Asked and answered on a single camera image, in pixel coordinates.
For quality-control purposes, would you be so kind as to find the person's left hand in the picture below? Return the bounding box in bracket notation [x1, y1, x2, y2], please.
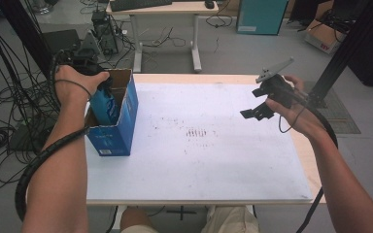
[54, 64, 111, 113]

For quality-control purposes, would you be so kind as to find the black metal stand beam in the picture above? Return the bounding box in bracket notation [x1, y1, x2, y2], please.
[307, 0, 373, 108]

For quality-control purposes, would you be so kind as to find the white-legged wooden desk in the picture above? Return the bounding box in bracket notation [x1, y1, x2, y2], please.
[105, 0, 220, 74]

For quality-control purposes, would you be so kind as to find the person's leg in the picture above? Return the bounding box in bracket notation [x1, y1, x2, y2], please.
[200, 205, 261, 233]
[119, 206, 160, 233]

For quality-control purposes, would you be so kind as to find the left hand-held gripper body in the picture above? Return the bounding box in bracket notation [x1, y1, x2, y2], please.
[55, 30, 107, 76]

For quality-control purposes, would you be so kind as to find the black cabinet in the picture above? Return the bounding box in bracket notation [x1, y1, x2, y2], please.
[346, 11, 373, 87]

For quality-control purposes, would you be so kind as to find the black computer tower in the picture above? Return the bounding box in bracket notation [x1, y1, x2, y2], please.
[90, 9, 119, 56]

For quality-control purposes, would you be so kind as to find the black equipment box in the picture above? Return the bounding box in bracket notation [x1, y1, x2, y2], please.
[41, 28, 83, 56]

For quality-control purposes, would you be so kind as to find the bundle of black floor cables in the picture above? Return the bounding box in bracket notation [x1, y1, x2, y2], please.
[0, 13, 62, 195]

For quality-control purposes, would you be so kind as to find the person's right leg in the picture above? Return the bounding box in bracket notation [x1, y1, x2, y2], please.
[200, 205, 261, 233]

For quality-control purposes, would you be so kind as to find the person's left leg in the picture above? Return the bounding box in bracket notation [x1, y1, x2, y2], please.
[119, 206, 160, 233]

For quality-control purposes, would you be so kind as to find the person's right hand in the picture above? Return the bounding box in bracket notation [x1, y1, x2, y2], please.
[265, 74, 326, 141]

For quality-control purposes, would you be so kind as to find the blue detergent bottle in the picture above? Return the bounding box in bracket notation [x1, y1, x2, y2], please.
[89, 85, 121, 127]

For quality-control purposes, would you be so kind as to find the black sleeved right gripper cable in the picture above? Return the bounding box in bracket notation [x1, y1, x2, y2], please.
[288, 90, 340, 233]

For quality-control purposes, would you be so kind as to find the black keyboard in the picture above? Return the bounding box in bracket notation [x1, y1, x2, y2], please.
[109, 0, 174, 13]

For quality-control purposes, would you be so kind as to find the brown cardboard box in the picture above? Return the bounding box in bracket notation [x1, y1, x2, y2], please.
[303, 18, 348, 55]

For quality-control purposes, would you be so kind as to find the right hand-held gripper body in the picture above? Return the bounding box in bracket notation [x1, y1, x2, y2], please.
[254, 56, 302, 110]

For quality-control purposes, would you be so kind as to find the black metal stand post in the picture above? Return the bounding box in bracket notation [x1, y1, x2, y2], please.
[0, 0, 62, 98]

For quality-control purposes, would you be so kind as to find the white table sheet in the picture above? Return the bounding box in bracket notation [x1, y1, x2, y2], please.
[85, 82, 314, 202]

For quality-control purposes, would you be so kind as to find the blue cardboard box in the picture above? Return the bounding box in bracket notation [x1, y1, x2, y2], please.
[84, 68, 140, 157]

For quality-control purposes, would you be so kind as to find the teal box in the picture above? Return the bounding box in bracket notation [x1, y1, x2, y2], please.
[235, 0, 289, 36]

